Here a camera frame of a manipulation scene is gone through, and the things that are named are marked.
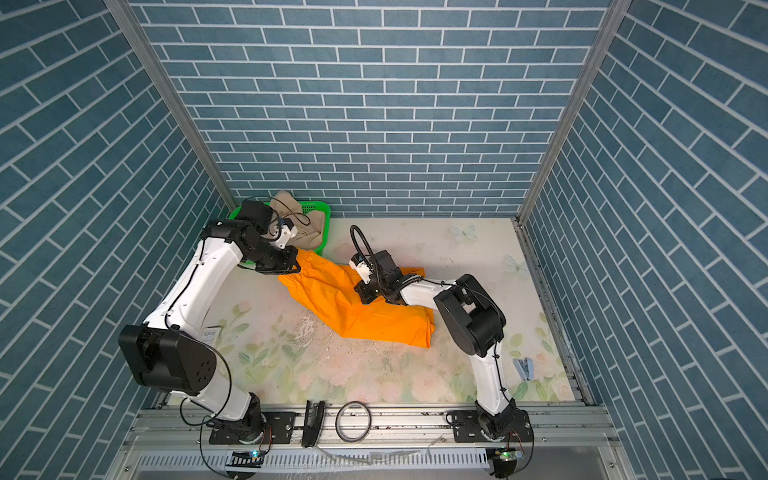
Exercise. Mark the green plastic basket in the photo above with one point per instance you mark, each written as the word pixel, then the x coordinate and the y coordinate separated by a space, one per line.
pixel 306 204

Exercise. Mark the orange shorts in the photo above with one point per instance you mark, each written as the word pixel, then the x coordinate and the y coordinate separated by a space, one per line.
pixel 328 290

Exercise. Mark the circuit board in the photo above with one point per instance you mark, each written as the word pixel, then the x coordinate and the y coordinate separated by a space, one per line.
pixel 504 458
pixel 246 459

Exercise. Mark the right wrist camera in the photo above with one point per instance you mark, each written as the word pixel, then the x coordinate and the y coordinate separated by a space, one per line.
pixel 362 266

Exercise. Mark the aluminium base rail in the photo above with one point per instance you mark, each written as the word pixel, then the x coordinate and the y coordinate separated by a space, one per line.
pixel 572 441

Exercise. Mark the left corner aluminium post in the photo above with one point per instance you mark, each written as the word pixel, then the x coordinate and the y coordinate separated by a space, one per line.
pixel 132 30

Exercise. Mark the white blue paper box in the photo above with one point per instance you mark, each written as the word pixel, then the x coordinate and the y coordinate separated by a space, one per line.
pixel 211 335

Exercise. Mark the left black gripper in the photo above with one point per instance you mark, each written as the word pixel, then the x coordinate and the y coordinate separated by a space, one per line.
pixel 287 265

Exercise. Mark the corner aluminium post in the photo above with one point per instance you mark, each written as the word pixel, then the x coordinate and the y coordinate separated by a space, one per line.
pixel 605 35
pixel 132 30

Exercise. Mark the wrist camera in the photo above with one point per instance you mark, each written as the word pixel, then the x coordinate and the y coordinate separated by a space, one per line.
pixel 267 222
pixel 362 266

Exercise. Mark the black clamp bracket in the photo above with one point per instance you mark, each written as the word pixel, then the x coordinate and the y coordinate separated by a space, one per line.
pixel 313 423

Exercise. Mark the left circuit board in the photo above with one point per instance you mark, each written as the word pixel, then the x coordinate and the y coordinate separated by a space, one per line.
pixel 246 459

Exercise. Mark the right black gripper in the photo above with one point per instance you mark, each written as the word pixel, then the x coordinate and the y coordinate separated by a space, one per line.
pixel 362 288

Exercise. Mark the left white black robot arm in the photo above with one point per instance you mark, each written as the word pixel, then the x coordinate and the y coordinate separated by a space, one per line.
pixel 167 351

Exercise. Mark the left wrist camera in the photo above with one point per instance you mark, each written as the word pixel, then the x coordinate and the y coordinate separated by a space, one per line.
pixel 267 222

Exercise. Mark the right circuit board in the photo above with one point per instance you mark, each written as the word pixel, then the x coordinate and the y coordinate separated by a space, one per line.
pixel 504 458

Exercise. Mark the blue wall clip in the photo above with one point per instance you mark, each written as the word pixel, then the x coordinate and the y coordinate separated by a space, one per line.
pixel 525 369

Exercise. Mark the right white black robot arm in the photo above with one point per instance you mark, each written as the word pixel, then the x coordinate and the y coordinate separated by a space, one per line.
pixel 475 324

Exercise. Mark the right corner aluminium post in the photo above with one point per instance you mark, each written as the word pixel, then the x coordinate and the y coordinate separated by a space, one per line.
pixel 605 35

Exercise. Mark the beige shorts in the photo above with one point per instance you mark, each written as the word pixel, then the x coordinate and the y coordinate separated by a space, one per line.
pixel 310 223

